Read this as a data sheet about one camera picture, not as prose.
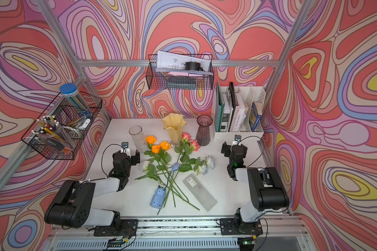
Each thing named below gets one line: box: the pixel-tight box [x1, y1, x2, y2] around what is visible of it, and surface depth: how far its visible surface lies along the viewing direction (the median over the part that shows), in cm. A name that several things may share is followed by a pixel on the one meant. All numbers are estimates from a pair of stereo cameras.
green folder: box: [215, 82, 226, 133], surface depth 92 cm
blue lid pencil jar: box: [59, 83, 93, 120], surface depth 76 cm
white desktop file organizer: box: [212, 85, 266, 141], surface depth 101 cm
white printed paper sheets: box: [155, 50, 214, 77], surface depth 87 cm
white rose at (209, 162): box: [197, 156, 216, 174], surface depth 92 cm
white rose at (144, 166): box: [138, 160, 151, 173], surface depth 92 cm
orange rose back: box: [145, 135, 157, 145], surface depth 104 cm
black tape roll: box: [184, 61, 206, 72], surface depth 84 cm
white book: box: [229, 92, 247, 133], surface depth 95 cm
